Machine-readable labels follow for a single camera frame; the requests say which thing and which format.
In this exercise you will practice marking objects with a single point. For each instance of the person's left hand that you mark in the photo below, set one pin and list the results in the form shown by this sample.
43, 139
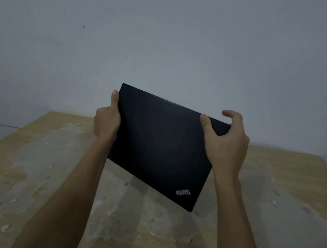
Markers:
106, 122

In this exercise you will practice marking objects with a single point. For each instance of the black laptop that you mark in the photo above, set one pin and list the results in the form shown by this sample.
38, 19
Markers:
160, 144

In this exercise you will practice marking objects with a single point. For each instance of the person's right hand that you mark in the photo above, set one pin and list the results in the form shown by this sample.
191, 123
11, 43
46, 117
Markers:
229, 149

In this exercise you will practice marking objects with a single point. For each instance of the person's right thumb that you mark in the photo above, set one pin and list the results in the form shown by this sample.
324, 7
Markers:
207, 128

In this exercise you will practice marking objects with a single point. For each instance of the person's left forearm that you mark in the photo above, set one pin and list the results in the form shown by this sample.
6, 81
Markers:
63, 199

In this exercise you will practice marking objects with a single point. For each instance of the person's right forearm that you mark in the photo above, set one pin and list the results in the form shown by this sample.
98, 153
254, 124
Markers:
234, 232

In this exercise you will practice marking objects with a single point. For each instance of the person's left thumb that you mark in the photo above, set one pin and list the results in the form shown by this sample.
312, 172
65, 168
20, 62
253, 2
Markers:
115, 101

